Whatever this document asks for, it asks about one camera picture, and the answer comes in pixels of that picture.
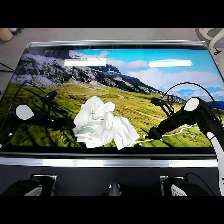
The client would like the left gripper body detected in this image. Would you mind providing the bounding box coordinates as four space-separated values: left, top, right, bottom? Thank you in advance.
60 116 77 132

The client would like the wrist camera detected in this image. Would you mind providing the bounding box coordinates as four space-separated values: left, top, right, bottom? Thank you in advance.
43 90 59 111
150 94 175 116

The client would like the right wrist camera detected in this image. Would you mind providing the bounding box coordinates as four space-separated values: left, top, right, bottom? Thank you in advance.
150 94 175 116

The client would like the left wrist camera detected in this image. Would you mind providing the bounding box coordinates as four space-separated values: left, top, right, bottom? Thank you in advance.
43 90 59 111

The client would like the white shirt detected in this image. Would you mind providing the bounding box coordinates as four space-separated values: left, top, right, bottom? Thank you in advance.
72 95 141 150

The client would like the silver frame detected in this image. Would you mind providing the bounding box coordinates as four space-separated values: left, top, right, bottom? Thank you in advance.
0 155 221 197

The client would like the white chair base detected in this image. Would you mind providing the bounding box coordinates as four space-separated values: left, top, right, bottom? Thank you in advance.
195 28 224 56

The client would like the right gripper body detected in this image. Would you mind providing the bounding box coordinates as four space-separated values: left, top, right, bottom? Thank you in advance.
147 125 165 141

